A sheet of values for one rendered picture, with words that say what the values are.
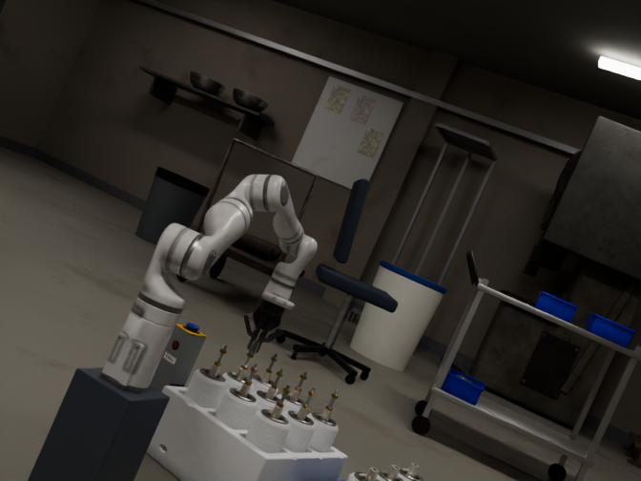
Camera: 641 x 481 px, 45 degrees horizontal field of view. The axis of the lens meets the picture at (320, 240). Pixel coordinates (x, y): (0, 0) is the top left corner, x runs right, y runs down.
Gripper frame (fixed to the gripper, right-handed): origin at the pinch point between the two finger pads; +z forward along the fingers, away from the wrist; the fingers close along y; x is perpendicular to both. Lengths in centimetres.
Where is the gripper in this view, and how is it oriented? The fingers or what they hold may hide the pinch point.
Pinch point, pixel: (254, 346)
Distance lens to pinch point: 221.0
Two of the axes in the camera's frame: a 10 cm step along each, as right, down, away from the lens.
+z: -4.1, 9.1, 0.2
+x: 1.8, 1.0, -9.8
